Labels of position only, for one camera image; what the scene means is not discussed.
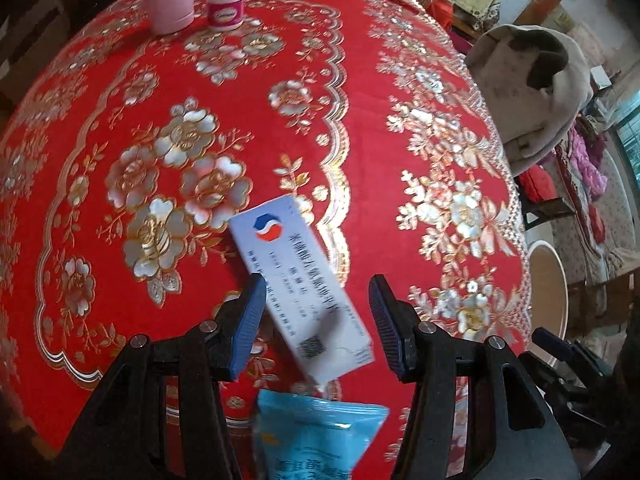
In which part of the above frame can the red floral tablecloth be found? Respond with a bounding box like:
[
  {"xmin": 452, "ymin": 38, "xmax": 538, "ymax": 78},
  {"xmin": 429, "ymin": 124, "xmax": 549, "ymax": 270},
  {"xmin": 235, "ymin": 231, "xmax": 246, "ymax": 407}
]
[{"xmin": 1, "ymin": 0, "xmax": 532, "ymax": 479}]

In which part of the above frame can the sofa with patterned cover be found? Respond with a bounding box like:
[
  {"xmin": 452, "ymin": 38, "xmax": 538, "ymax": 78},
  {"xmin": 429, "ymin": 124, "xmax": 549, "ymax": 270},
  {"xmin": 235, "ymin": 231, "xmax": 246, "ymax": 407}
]
[{"xmin": 544, "ymin": 115, "xmax": 639, "ymax": 286}]

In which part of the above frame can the white medicine box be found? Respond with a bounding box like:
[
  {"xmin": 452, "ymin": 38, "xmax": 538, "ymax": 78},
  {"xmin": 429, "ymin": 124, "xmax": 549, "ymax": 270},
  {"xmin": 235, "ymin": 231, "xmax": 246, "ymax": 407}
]
[{"xmin": 228, "ymin": 195, "xmax": 374, "ymax": 386}]

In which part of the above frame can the blue snack bag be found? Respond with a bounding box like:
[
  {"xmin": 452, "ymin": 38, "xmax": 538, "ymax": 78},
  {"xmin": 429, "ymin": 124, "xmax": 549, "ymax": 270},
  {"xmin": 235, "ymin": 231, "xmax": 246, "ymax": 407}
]
[{"xmin": 253, "ymin": 390, "xmax": 390, "ymax": 480}]

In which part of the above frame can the white round trash bin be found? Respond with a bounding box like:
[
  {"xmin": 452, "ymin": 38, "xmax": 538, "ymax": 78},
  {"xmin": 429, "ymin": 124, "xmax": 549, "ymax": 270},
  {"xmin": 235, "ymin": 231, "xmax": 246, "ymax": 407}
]
[{"xmin": 527, "ymin": 240, "xmax": 568, "ymax": 339}]

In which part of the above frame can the red cushion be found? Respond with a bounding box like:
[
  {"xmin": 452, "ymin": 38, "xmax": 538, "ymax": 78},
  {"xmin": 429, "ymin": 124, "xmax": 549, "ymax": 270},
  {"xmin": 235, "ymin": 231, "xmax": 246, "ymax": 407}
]
[{"xmin": 516, "ymin": 165, "xmax": 558, "ymax": 204}]

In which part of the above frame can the white fur coat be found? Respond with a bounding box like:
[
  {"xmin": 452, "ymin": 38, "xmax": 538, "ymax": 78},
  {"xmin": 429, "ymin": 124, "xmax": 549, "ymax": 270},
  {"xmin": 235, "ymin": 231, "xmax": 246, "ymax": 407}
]
[{"xmin": 465, "ymin": 24, "xmax": 593, "ymax": 176}]

